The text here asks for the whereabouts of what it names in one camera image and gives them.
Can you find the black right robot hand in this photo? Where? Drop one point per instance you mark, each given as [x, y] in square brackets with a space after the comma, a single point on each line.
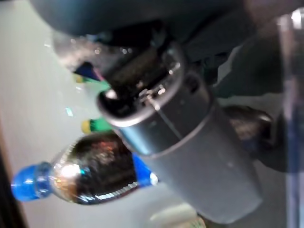
[190, 154]

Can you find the pepsi cola bottle blue cap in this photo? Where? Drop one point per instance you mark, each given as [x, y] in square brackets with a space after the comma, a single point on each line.
[95, 171]

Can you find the green soda bottle yellow cap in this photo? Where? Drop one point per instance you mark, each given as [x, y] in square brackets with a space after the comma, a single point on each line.
[99, 126]
[95, 84]

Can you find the black shelf board clear rail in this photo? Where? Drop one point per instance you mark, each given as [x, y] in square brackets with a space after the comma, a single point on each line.
[293, 118]

